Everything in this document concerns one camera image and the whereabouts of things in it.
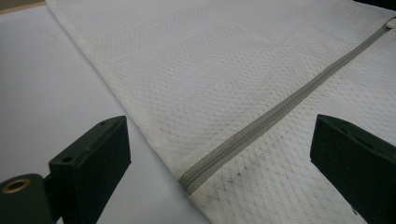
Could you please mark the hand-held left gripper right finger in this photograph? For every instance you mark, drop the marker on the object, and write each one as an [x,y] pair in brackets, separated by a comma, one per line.
[355,168]

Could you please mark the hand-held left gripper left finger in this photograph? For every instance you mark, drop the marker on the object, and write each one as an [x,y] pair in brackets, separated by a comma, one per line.
[93,161]

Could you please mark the white mesh laundry bag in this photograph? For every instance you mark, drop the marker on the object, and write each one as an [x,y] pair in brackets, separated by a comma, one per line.
[218,77]

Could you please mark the white work board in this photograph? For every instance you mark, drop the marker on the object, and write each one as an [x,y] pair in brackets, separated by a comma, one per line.
[46,77]

